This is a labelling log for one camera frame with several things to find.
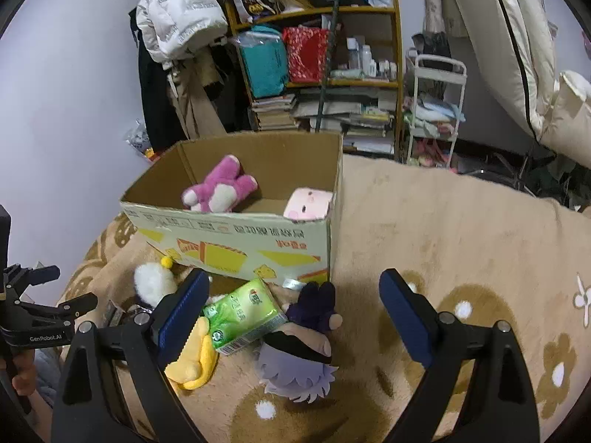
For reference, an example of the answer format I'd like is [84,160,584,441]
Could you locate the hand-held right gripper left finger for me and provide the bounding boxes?
[51,268,211,443]

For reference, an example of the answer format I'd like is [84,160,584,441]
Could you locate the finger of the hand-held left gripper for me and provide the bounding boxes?
[4,264,61,289]
[21,293,99,328]

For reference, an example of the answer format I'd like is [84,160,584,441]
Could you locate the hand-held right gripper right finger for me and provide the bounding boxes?
[379,268,541,443]

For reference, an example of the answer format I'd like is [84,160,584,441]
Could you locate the yellow plush dog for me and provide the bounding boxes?
[164,318,219,391]

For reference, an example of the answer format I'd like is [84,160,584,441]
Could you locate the printed cardboard box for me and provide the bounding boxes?
[119,130,345,287]

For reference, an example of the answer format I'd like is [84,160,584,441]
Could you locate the person's left hand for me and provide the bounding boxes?
[11,348,38,396]

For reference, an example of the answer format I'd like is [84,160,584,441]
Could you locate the white fluffy plush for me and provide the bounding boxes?
[134,257,179,308]

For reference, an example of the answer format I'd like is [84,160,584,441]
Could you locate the green tissue pack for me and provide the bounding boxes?
[202,278,288,357]

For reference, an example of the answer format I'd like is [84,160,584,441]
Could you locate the beige flower blanket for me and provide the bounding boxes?
[55,154,591,443]

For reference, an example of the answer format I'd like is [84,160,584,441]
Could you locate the grey-haired plush doll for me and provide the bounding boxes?
[254,281,343,404]

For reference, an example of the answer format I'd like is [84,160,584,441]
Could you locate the pink plush bear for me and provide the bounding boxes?
[181,154,259,213]

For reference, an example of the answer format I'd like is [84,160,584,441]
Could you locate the pink square face plush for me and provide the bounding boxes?
[283,187,334,221]

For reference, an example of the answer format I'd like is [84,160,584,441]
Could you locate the plastic bag of toys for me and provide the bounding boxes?
[124,120,158,162]

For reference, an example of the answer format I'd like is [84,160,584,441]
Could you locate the pile of magazines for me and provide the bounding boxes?
[295,87,398,154]

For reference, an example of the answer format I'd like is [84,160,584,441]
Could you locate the beige hanging coat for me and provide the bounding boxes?
[167,55,232,141]

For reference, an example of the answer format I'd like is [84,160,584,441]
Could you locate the black hanging garment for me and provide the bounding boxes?
[129,7,185,153]

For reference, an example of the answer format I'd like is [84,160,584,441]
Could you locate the white trolley cart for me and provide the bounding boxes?
[404,54,468,169]

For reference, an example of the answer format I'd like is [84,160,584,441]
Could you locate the stack of books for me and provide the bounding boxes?
[249,95,298,131]

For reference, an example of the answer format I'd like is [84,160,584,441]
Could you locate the yellow wooden bookshelf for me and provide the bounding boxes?
[224,0,404,158]

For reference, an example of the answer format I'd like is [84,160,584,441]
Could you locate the row of small bottles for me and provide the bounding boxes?
[344,37,399,79]

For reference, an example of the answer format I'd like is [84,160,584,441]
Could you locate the teal bag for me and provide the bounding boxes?
[238,25,289,99]

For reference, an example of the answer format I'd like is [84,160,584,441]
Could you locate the red patterned bag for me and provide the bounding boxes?
[283,27,331,85]

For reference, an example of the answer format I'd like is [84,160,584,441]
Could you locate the white puffer jacket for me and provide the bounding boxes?
[135,0,229,71]

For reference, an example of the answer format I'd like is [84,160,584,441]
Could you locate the green pole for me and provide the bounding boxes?
[318,0,347,132]

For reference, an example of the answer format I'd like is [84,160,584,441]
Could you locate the white duvet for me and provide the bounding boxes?
[438,0,591,158]

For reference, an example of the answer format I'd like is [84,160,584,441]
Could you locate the pale hanging cloth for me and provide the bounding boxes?
[422,0,455,38]

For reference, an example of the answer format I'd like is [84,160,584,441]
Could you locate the dark printed bag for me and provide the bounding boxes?
[233,0,282,24]

